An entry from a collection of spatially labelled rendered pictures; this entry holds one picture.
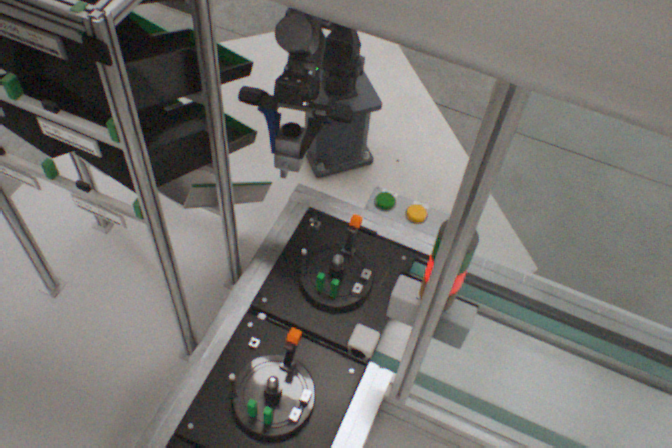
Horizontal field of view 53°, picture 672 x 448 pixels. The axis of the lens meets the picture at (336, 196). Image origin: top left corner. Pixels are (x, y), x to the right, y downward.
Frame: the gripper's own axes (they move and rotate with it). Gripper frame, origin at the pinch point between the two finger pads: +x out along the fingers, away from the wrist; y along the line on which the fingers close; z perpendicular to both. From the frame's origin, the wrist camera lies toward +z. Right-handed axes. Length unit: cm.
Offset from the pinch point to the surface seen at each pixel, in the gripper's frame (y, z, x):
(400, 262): 21.6, -20.6, 19.7
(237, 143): -8.6, 0.3, 2.9
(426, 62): 13, -203, -49
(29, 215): -59, -25, 27
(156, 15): -116, -195, -48
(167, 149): -13.3, 18.2, 5.6
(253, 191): -8.4, -15.4, 11.5
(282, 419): 8.3, 4.1, 45.5
